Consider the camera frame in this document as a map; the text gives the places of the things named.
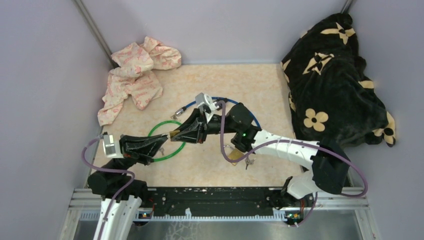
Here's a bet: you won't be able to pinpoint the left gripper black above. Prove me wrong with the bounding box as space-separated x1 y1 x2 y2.
109 133 170 175

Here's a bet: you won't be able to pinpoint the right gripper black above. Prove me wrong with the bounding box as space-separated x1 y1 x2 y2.
169 108 238 146

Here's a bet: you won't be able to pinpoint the green cable lock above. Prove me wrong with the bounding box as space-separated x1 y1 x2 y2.
147 120 186 163

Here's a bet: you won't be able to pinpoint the large brass padlock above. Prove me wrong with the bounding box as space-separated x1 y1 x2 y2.
224 144 245 161

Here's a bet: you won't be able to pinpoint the small brass padlock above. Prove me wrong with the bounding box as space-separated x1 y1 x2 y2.
169 130 180 138

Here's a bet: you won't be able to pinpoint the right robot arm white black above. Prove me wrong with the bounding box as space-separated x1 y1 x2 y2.
170 101 351 206

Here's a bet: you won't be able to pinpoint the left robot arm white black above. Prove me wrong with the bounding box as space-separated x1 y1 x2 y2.
81 132 169 240

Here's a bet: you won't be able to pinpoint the keys of large padlock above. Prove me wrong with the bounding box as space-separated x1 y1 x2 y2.
244 157 256 170

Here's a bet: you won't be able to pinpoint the pink patterned cloth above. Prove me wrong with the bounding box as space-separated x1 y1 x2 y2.
97 36 182 127

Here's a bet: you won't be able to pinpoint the black floral blanket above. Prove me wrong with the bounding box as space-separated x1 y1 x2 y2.
280 13 397 148

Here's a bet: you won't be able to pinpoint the blue cable lock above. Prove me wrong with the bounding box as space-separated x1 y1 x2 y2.
170 96 261 127

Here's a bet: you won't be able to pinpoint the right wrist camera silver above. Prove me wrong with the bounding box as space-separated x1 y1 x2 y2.
195 92 219 123

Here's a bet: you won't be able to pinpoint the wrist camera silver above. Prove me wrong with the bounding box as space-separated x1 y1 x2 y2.
195 92 219 123
102 132 124 159

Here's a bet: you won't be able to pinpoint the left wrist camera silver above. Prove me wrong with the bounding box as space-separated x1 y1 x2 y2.
102 132 124 159

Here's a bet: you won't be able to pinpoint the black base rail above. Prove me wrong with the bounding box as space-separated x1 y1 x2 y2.
127 178 302 223

